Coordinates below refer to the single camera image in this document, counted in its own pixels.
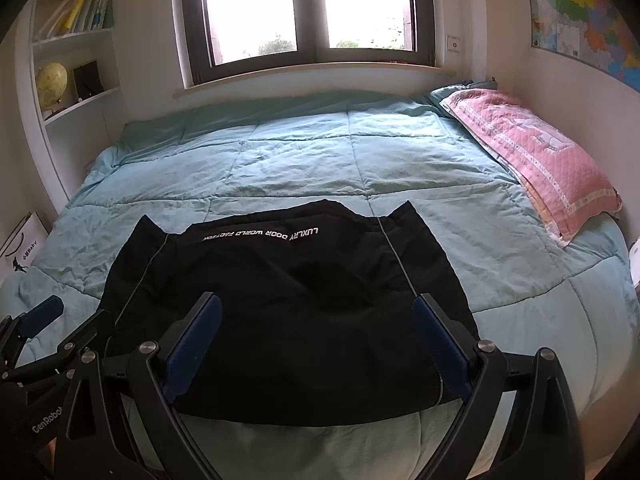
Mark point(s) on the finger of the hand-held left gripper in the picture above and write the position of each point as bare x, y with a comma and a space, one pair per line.
82, 337
42, 312

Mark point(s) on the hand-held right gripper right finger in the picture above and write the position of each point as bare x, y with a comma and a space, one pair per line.
442, 347

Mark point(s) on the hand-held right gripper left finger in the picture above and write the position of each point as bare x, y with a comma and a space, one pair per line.
192, 345

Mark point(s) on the black hooded jacket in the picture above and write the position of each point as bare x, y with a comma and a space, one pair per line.
300, 300

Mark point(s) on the white paper bag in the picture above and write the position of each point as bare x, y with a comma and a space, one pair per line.
22, 250

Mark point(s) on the white bookshelf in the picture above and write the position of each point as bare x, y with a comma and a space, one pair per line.
75, 110

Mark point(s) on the white item at bedside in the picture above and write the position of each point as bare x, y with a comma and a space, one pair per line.
635, 260

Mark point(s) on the pink quilted pillow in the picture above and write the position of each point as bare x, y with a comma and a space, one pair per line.
535, 150

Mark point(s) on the light blue quilt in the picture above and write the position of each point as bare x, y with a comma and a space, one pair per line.
310, 160

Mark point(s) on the yellow globe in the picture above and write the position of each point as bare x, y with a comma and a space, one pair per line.
51, 82

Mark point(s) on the white window sill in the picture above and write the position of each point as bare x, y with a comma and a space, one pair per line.
310, 80

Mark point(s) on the row of books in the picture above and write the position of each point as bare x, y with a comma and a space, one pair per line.
80, 10

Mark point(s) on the dark framed window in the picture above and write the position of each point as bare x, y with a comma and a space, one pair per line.
310, 10

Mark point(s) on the black picture frame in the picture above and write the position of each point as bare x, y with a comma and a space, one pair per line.
89, 79

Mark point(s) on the white wall switch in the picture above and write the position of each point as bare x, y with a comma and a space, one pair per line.
453, 44

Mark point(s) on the colourful wall map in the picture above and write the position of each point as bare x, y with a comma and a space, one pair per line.
585, 5

